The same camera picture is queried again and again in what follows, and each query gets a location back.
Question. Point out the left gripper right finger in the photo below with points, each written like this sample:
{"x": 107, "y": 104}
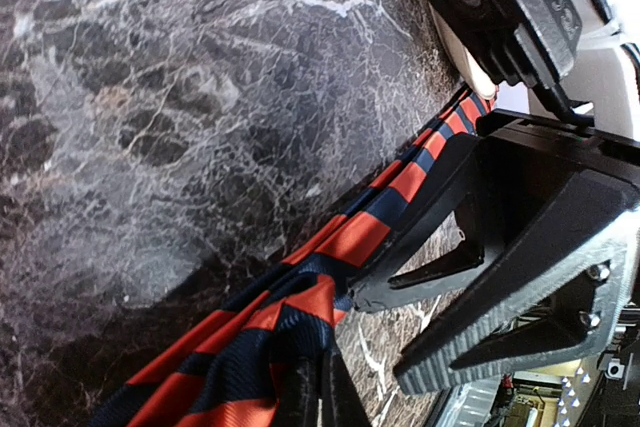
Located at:
{"x": 341, "y": 404}

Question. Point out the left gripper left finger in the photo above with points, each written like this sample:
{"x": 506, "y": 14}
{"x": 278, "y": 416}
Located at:
{"x": 298, "y": 400}

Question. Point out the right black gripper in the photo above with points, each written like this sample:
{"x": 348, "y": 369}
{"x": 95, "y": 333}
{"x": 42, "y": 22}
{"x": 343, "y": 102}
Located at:
{"x": 564, "y": 200}

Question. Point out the red navy striped tie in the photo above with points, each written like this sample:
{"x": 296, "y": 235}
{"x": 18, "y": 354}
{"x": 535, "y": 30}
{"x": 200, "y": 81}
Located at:
{"x": 228, "y": 370}

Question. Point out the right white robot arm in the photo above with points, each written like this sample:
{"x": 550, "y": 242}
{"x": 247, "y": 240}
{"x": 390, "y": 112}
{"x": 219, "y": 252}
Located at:
{"x": 528, "y": 42}

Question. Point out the bird pattern ceramic plate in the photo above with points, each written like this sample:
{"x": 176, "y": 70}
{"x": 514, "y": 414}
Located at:
{"x": 469, "y": 69}

